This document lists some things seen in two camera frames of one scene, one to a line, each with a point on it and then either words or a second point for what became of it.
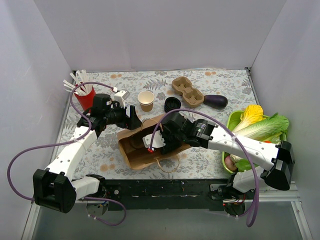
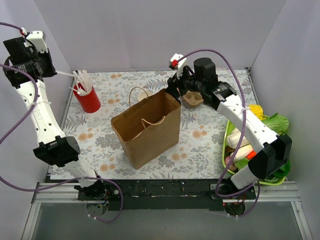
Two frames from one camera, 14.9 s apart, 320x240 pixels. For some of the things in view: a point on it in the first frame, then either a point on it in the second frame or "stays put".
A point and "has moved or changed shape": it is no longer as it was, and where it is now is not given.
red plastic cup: x=87 y=100 stays put
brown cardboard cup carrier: x=191 y=97 stays put
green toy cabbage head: x=243 y=164 stays put
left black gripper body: x=130 y=116 -> x=50 y=67
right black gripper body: x=167 y=139 -> x=173 y=84
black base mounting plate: x=162 y=195 stays put
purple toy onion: x=230 y=163 stays put
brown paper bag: x=136 y=154 has moved or changed shape
